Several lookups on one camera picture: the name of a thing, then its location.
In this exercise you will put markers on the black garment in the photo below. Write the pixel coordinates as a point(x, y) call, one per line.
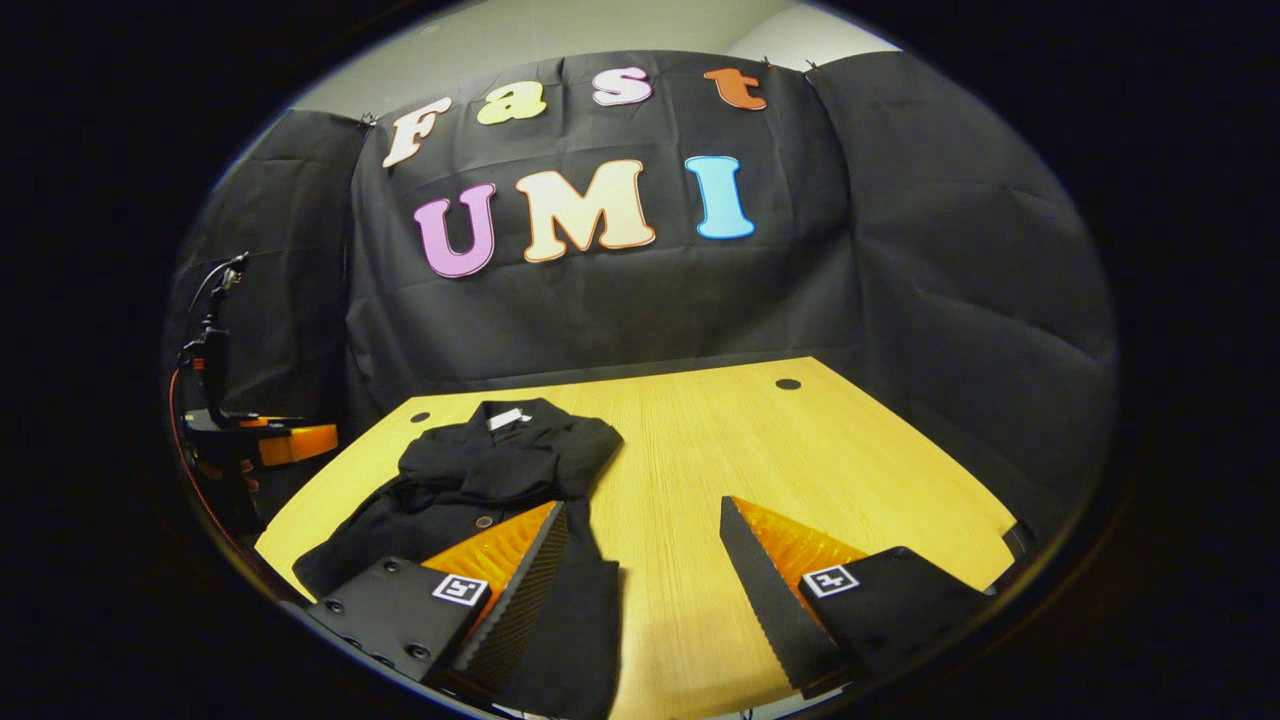
point(500, 460)

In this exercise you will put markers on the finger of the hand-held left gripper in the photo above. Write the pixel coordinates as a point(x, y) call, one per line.
point(270, 421)
point(300, 444)

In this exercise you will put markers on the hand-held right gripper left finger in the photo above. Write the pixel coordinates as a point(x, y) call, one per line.
point(520, 600)

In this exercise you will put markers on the black backdrop cloth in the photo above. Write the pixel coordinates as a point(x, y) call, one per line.
point(650, 300)

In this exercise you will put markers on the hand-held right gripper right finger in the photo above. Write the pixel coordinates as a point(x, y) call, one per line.
point(770, 600)

